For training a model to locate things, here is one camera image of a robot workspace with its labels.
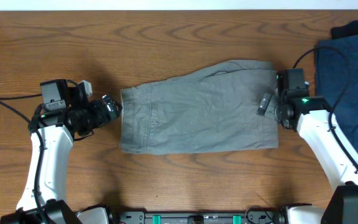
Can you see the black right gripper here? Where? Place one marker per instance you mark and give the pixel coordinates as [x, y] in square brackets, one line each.
[269, 105]

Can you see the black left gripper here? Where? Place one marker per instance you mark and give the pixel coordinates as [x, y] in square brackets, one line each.
[102, 116]

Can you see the grey shorts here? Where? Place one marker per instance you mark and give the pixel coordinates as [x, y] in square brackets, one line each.
[210, 110]

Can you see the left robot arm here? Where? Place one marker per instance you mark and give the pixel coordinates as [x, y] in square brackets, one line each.
[56, 125]

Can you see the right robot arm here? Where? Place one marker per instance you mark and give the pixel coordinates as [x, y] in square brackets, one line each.
[313, 119]

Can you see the dark blue folded garment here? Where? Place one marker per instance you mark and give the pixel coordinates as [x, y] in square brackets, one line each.
[331, 77]

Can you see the black folded garment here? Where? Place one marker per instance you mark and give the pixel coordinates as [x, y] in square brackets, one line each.
[348, 30]

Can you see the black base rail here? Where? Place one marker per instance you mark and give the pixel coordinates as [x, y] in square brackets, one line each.
[253, 215]

